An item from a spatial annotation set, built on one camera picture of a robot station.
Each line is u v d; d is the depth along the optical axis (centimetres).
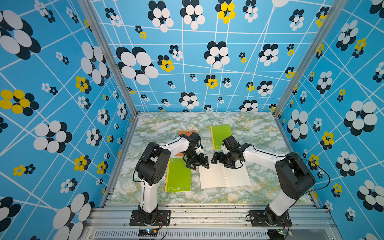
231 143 74
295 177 46
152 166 51
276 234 71
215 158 83
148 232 72
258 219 72
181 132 109
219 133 109
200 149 89
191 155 79
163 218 73
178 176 87
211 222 73
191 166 88
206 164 82
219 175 90
